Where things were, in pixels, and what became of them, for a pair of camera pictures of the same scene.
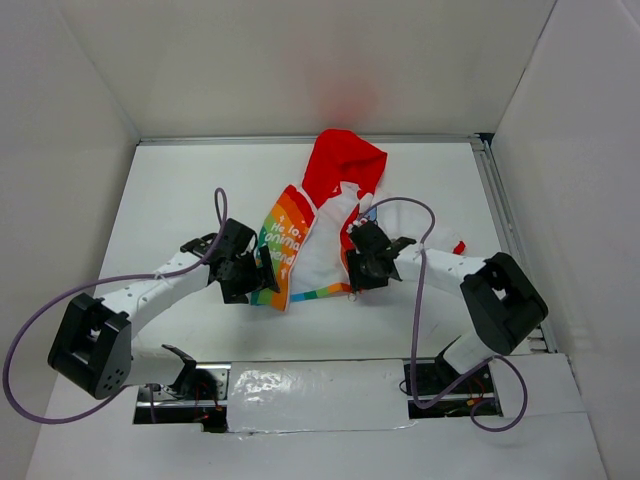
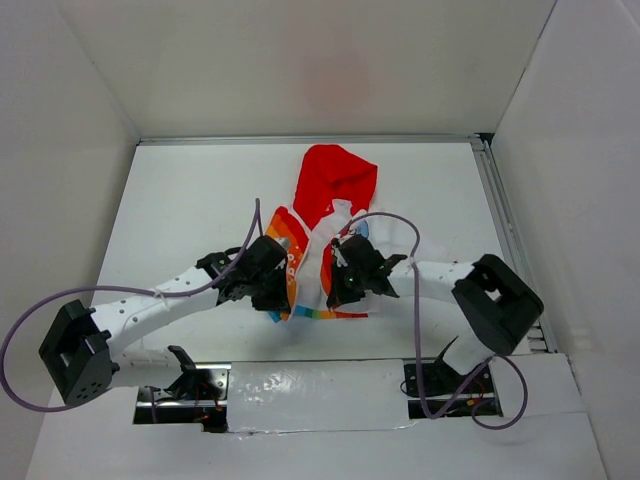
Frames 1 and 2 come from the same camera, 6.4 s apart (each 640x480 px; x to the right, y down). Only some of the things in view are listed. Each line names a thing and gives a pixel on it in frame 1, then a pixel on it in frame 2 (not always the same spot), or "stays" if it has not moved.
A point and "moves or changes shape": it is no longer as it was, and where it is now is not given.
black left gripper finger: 265,274 -> 272,297
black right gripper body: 368,279 -> 355,276
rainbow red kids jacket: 306,233 moves or changes shape
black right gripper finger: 354,270 -> 340,292
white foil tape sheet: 317,395 stays
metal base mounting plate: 434,389 stays
